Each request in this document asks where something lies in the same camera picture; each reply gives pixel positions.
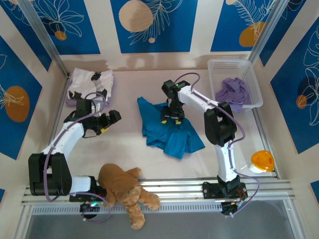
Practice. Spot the blue t-shirt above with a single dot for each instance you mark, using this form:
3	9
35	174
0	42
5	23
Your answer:
174	142

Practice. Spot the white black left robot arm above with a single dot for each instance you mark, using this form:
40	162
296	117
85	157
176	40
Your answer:
62	139

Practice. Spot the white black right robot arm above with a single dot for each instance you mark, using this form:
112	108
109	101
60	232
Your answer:
225	161

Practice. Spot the folded lavender t-shirt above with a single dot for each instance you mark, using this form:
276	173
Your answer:
71	102

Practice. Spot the white t-shirt with black print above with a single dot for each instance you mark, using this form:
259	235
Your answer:
82	79

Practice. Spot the brown teddy bear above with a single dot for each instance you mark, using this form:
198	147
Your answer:
117	179

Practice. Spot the crumpled purple t-shirt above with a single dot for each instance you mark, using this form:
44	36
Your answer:
233	92

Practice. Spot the white perforated plastic basket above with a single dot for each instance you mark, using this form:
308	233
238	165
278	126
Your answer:
231	67

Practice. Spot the orange and white plastic object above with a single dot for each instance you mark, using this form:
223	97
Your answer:
261	160

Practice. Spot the aluminium mounting rail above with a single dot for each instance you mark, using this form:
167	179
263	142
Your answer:
174	186

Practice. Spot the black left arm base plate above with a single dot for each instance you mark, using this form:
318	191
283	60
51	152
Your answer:
77	198

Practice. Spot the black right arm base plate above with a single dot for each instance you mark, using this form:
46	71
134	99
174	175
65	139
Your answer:
209	191

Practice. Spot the aluminium frame post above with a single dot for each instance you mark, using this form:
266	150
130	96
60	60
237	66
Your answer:
42	35
270	30

